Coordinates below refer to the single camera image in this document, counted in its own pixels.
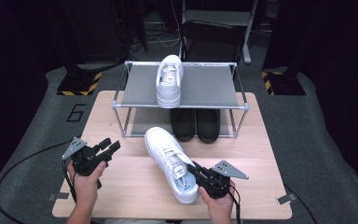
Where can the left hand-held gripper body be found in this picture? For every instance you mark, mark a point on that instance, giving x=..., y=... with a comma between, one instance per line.
x=87, y=158

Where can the white desk frame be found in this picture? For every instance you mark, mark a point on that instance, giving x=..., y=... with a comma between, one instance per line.
x=217, y=15

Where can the person's right hand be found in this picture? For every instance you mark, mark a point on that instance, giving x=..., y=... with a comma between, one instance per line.
x=219, y=205

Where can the grey tape piece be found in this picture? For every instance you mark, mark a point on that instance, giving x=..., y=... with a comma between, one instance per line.
x=59, y=196
x=286, y=199

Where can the person's left hand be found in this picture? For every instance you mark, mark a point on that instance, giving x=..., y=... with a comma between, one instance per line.
x=85, y=189

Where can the grey floor mat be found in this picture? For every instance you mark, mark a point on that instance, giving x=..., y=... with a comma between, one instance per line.
x=307, y=140

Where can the black cabinet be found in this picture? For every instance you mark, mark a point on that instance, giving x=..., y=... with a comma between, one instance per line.
x=93, y=31

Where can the black chair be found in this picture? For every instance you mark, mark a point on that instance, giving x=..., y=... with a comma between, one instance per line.
x=211, y=34

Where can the white sneaker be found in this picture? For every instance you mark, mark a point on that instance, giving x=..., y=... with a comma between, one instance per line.
x=161, y=146
x=169, y=93

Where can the grey metal shoe rack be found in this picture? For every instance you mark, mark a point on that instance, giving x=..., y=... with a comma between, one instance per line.
x=205, y=87

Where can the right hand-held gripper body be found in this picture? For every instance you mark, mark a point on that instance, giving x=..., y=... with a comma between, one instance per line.
x=214, y=183

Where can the yellow black striped stand base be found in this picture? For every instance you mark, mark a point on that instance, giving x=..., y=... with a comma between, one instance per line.
x=77, y=84
x=286, y=84

